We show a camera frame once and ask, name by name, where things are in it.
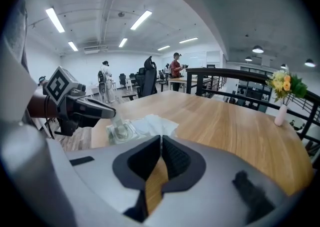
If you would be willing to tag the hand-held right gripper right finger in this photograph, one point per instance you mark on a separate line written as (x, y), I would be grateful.
(212, 196)

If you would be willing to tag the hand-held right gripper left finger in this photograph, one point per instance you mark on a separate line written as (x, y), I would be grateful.
(100, 191)

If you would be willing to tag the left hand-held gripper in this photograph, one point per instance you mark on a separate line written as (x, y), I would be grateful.
(58, 84)

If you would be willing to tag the white cloth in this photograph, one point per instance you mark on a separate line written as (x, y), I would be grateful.
(160, 124)

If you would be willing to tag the person's left forearm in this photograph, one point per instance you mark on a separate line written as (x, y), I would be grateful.
(37, 106)

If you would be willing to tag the small black desk chair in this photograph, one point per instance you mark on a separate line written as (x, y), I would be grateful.
(122, 79)

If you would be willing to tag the black office chair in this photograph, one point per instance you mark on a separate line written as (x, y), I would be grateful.
(148, 81)

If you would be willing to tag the ceiling air conditioner unit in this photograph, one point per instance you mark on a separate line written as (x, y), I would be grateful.
(95, 50)

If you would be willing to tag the wooden desk with white legs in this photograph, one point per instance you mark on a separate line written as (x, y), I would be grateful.
(182, 80)

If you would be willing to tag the group of ceiling strip lights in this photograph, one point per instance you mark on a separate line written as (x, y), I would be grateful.
(141, 19)

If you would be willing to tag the pale pink vase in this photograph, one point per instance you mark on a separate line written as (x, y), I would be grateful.
(280, 116)

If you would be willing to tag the yellow flower bouquet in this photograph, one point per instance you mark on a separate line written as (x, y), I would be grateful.
(285, 84)

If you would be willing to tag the black pendant lamp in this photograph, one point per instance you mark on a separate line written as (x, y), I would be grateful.
(310, 63)
(283, 66)
(248, 59)
(257, 49)

